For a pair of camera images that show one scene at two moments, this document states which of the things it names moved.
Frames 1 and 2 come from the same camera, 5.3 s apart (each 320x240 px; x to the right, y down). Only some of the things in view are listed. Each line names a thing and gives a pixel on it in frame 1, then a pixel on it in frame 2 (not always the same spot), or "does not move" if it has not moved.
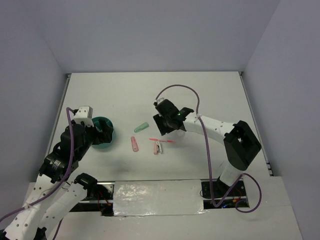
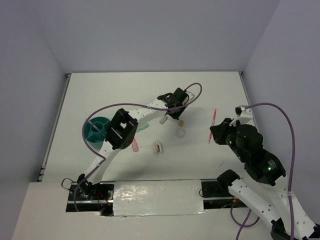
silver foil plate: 157,198 does not move
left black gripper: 104,136 to 175,116
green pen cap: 141,127 does not move
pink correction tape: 135,148 does not move
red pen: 168,141 to 213,124
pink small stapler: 157,148 does not move
